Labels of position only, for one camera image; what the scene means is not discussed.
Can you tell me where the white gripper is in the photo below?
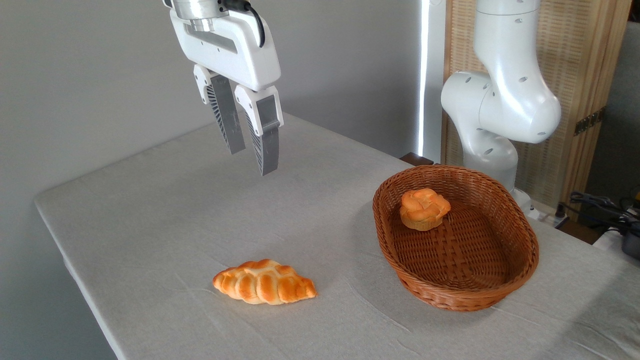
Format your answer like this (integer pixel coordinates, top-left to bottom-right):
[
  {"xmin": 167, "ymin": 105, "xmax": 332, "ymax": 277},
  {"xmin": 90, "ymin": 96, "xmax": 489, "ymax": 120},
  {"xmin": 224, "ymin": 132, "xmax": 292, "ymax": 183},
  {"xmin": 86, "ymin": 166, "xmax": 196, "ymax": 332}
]
[{"xmin": 170, "ymin": 9, "xmax": 284, "ymax": 176}]

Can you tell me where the long braided bread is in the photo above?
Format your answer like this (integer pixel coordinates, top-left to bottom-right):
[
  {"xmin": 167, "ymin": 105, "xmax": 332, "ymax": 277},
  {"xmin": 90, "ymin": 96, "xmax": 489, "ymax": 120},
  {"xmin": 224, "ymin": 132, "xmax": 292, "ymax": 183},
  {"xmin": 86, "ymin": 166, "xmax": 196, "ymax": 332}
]
[{"xmin": 212, "ymin": 259, "xmax": 318, "ymax": 306}]

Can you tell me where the round knotted bread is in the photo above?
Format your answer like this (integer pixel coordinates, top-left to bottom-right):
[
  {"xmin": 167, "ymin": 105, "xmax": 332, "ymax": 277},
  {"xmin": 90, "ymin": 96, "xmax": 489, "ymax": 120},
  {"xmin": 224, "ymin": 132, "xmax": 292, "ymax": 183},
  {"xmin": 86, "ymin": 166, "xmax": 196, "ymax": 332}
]
[{"xmin": 399, "ymin": 188, "xmax": 451, "ymax": 232}]

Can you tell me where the brown wicker basket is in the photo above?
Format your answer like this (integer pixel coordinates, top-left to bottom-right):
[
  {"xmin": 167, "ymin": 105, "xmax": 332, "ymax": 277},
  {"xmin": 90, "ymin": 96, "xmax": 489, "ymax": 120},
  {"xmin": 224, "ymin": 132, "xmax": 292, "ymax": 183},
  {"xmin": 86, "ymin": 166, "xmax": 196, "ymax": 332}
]
[{"xmin": 372, "ymin": 165, "xmax": 540, "ymax": 312}]

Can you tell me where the grey tablecloth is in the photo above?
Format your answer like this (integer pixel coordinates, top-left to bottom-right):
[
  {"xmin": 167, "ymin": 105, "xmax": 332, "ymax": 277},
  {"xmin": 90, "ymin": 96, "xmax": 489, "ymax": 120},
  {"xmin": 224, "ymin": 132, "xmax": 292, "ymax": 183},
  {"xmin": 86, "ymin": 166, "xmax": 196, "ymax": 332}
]
[{"xmin": 34, "ymin": 106, "xmax": 640, "ymax": 360}]

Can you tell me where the dark wooden furniture corner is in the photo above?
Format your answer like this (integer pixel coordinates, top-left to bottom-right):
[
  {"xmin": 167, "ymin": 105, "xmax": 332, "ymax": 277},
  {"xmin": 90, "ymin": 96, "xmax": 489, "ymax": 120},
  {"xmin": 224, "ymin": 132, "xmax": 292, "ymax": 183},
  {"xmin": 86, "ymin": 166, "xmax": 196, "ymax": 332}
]
[{"xmin": 399, "ymin": 152, "xmax": 435, "ymax": 167}]

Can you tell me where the wooden bamboo folding screen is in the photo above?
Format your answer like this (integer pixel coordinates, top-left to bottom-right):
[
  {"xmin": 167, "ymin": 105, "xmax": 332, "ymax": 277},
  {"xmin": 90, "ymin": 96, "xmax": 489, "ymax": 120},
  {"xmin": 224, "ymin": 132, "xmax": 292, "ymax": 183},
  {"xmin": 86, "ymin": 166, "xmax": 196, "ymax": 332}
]
[{"xmin": 442, "ymin": 0, "xmax": 633, "ymax": 211}]

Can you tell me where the metal screen hinge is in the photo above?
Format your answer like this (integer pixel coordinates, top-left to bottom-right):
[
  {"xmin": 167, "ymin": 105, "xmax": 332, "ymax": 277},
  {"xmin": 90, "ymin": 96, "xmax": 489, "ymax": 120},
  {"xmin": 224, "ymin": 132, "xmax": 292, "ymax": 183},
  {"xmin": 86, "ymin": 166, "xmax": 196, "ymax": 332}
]
[{"xmin": 574, "ymin": 107, "xmax": 606, "ymax": 136}]

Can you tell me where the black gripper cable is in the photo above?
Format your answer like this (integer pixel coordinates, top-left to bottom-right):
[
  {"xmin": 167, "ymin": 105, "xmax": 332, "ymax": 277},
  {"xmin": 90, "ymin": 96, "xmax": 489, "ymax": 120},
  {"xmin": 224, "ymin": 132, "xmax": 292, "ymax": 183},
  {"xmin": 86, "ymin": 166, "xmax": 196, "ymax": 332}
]
[{"xmin": 219, "ymin": 0, "xmax": 266, "ymax": 49}]

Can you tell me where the black cable bundle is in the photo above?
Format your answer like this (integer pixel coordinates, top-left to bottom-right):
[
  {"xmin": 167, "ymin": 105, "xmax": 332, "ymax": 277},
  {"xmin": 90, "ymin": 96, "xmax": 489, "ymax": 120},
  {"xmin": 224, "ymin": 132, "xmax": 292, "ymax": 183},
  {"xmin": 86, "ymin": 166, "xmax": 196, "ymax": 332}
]
[{"xmin": 569, "ymin": 191, "xmax": 640, "ymax": 236}]

